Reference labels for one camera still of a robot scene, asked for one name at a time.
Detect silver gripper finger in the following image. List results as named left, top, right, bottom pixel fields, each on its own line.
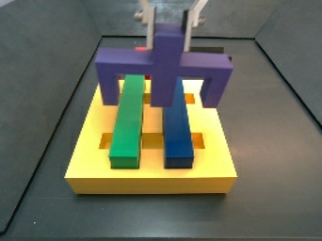
left=183, top=0, right=208, bottom=52
left=134, top=0, right=156, bottom=50

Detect purple E-shaped block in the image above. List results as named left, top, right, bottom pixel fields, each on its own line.
left=96, top=24, right=232, bottom=108

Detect yellow slotted board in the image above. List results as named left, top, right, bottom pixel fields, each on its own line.
left=65, top=80, right=236, bottom=194

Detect red E-shaped block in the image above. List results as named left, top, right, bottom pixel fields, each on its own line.
left=118, top=47, right=151, bottom=80

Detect blue long bar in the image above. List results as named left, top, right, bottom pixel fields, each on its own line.
left=162, top=78, right=194, bottom=169

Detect green long bar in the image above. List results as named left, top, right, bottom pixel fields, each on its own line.
left=108, top=75, right=144, bottom=169

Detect black fixture bracket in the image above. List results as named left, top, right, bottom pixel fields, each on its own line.
left=183, top=47, right=231, bottom=63

